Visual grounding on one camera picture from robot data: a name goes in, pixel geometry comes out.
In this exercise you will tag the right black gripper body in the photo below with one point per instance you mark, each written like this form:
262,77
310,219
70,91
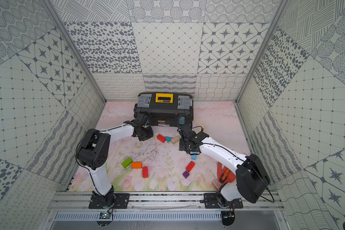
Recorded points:
183,145

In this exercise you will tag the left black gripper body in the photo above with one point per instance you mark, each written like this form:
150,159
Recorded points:
145,133

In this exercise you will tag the natural wood rectangular block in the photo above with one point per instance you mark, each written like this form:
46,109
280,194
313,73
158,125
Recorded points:
175,140

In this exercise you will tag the green rectangular block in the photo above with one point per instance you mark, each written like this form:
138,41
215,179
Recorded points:
126,163

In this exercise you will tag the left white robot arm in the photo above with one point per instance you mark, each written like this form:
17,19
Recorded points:
92,151

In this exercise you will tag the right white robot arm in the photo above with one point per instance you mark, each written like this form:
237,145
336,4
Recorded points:
251,177

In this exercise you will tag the teal triangular block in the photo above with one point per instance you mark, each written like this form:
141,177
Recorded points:
168,139

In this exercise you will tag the red block lower right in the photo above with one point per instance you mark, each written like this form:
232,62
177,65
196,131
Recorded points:
190,166

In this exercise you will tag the purple cube block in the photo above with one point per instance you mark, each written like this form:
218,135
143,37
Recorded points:
186,174

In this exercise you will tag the orange block near green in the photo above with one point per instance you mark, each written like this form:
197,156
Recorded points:
136,165

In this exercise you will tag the dark red rectangular block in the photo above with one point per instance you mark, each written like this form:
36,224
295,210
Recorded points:
145,173

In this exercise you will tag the orange handled tool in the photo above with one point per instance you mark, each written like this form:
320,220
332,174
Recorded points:
224,176

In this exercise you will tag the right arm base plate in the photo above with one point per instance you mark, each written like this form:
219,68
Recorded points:
216,201

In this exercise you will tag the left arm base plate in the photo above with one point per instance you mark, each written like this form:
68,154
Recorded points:
109,201

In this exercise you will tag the aluminium front rail frame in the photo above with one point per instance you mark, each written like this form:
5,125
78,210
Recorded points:
161,201

